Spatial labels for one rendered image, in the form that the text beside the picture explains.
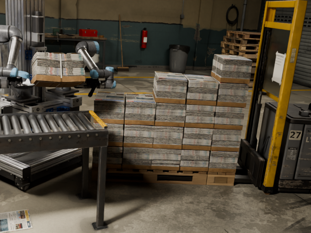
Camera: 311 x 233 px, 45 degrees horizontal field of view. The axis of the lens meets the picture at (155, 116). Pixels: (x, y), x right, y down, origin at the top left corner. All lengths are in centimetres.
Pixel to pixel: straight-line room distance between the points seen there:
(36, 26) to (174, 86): 137
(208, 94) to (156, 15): 737
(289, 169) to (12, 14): 302
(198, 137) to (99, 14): 700
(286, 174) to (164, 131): 127
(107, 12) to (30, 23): 666
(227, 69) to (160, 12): 739
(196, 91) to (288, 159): 112
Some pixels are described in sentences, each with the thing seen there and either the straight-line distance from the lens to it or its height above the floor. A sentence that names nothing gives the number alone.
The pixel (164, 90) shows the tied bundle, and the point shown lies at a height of 95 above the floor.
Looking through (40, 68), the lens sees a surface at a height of 116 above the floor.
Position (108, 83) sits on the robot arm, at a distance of 331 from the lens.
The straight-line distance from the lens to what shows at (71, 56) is 308.
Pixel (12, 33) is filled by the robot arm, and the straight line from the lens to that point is 331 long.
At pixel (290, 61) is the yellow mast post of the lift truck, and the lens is 354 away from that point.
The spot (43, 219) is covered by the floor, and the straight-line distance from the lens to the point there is 319.
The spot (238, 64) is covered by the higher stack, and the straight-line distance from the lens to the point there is 358.
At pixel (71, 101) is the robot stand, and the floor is 74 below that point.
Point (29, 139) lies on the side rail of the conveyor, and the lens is 262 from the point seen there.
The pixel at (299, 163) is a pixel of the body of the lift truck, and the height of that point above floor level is 34.
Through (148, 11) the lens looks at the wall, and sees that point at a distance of 1066.
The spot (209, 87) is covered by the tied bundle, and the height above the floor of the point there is 101.
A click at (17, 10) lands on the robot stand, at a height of 156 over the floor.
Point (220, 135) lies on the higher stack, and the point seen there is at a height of 54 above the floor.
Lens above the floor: 167
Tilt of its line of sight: 16 degrees down
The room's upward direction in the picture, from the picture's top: 5 degrees clockwise
